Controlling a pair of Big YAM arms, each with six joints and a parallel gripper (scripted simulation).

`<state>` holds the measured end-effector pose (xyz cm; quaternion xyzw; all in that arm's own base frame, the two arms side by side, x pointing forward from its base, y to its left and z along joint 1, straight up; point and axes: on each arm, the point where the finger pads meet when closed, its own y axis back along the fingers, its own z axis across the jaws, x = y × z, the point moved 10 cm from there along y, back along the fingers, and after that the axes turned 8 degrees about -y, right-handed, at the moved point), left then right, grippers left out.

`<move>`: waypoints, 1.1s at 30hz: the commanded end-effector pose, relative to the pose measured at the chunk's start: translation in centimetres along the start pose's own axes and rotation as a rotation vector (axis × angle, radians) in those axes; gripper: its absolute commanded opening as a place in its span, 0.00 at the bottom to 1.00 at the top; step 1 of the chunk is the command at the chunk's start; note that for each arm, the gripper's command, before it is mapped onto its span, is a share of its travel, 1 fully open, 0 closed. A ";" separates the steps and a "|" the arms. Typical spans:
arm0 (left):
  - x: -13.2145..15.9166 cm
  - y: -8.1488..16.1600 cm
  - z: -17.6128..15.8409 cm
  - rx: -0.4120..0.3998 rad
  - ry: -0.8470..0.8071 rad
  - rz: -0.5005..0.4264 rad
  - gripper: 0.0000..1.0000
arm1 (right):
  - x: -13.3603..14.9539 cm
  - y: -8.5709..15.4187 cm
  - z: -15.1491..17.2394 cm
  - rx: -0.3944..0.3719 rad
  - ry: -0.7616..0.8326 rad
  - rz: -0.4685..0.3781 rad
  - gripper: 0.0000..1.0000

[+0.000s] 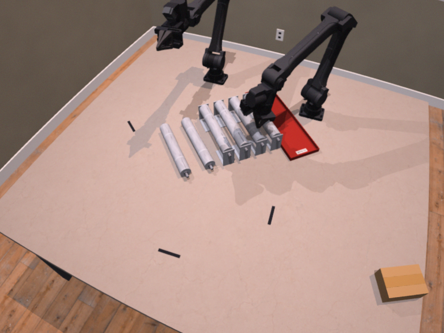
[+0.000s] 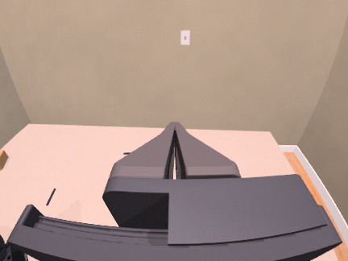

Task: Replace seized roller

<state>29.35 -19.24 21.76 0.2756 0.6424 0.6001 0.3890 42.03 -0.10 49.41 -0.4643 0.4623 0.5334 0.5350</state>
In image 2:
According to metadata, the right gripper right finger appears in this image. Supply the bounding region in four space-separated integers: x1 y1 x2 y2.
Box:
175 122 242 179

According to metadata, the brown cardboard box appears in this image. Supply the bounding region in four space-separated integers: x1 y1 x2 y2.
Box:
0 150 9 170

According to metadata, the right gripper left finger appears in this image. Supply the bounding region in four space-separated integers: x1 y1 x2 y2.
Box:
109 122 175 179

